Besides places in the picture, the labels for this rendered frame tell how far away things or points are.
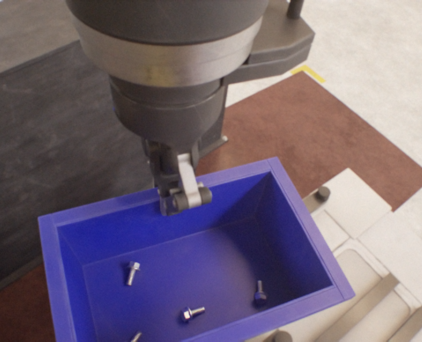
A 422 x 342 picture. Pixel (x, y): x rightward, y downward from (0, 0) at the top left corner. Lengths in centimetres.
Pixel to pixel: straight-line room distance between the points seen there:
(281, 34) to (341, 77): 238
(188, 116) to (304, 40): 8
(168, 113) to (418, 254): 74
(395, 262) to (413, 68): 224
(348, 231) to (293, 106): 153
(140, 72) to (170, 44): 3
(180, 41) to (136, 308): 28
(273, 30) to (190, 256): 25
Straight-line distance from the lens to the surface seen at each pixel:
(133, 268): 40
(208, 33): 18
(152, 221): 38
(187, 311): 38
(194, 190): 27
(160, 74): 20
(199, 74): 20
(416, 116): 261
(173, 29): 18
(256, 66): 24
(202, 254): 42
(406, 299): 84
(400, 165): 226
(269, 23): 26
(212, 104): 24
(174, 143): 25
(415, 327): 81
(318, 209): 84
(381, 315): 80
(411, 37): 332
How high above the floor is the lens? 152
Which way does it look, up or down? 54 degrees down
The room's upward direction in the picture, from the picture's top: 8 degrees clockwise
